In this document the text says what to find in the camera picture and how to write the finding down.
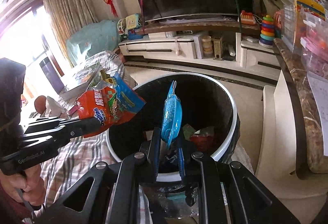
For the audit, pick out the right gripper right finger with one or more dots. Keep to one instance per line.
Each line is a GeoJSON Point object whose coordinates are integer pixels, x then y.
{"type": "Point", "coordinates": [227, 193]}

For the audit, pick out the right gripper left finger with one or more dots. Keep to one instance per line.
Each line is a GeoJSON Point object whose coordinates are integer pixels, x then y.
{"type": "Point", "coordinates": [107, 192]}

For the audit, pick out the white plastic bag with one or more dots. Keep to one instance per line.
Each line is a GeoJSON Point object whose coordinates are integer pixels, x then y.
{"type": "Point", "coordinates": [54, 109]}

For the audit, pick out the blue plastic blister toy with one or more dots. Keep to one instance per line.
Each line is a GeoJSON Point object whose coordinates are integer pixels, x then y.
{"type": "Point", "coordinates": [172, 116]}

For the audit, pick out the orange blue ovaltine bag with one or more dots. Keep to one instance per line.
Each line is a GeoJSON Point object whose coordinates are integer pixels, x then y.
{"type": "Point", "coordinates": [110, 100]}

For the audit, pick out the white rimmed trash bin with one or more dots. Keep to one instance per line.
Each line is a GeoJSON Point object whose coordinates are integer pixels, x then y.
{"type": "Point", "coordinates": [192, 99]}

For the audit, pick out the left hand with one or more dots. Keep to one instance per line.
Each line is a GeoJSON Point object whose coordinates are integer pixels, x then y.
{"type": "Point", "coordinates": [31, 183]}

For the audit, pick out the orange round fruit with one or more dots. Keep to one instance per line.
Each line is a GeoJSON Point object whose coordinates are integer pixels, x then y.
{"type": "Point", "coordinates": [40, 104]}

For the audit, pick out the purple thermos bottle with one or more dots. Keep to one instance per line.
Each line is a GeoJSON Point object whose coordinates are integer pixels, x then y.
{"type": "Point", "coordinates": [51, 75]}

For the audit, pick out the children's picture book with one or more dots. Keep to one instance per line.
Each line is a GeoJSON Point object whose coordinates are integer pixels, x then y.
{"type": "Point", "coordinates": [78, 83]}

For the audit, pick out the teal covered chair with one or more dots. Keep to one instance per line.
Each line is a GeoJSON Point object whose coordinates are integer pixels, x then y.
{"type": "Point", "coordinates": [92, 39]}

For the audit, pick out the white tv cabinet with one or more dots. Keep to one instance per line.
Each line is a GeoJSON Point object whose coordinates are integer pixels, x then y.
{"type": "Point", "coordinates": [226, 46]}

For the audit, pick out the beige curtain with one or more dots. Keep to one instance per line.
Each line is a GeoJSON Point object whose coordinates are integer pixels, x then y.
{"type": "Point", "coordinates": [68, 17]}

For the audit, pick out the toy phone set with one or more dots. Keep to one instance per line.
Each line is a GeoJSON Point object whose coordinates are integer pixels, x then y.
{"type": "Point", "coordinates": [127, 26]}

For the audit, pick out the clear pink storage box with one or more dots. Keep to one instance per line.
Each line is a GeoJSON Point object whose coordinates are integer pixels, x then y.
{"type": "Point", "coordinates": [304, 31]}

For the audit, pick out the rainbow stacking ring toy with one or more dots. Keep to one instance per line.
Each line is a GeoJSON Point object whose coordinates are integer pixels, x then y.
{"type": "Point", "coordinates": [267, 34]}

